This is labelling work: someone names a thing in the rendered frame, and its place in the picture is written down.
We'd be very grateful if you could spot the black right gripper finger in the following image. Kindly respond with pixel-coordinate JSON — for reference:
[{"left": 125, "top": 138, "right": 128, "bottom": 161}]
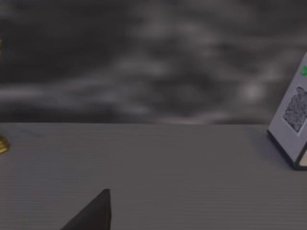
[{"left": 60, "top": 188, "right": 112, "bottom": 230}]

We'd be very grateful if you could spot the gold metal object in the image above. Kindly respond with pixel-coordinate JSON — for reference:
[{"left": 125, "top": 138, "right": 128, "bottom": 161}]
[{"left": 0, "top": 38, "right": 11, "bottom": 154}]

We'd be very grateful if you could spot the white QR code sign stand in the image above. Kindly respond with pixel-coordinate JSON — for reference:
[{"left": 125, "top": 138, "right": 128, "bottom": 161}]
[{"left": 267, "top": 52, "right": 307, "bottom": 171}]

